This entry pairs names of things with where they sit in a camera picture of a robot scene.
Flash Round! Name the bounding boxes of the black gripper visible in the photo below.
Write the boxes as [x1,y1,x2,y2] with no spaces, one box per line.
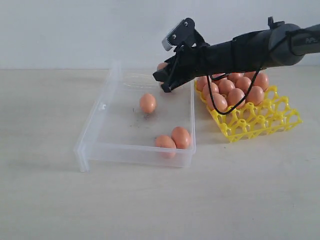
[152,43,213,93]

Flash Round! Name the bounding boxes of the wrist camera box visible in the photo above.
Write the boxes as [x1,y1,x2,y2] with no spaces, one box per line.
[161,17,196,52]

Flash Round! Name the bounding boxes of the black cable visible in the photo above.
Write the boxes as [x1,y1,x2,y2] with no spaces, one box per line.
[206,27,320,116]

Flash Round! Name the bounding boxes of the brown egg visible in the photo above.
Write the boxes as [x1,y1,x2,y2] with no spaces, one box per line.
[218,78,235,96]
[227,88,245,106]
[156,62,168,71]
[243,71,256,79]
[235,76,252,94]
[245,86,265,106]
[196,76,208,92]
[202,81,220,101]
[211,73,226,82]
[171,126,191,149]
[227,72,243,83]
[253,72,269,92]
[205,92,228,112]
[139,93,157,114]

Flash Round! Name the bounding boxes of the brown egg frontmost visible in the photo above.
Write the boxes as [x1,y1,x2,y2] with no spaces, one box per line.
[155,135,176,159]

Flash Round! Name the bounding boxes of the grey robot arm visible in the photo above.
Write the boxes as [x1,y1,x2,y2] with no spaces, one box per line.
[153,17,320,93]

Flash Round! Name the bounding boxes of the yellow plastic egg tray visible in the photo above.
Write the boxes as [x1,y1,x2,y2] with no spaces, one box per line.
[206,85,303,143]

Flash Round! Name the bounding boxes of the clear plastic bin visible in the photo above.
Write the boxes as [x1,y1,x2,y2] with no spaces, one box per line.
[74,61,196,172]

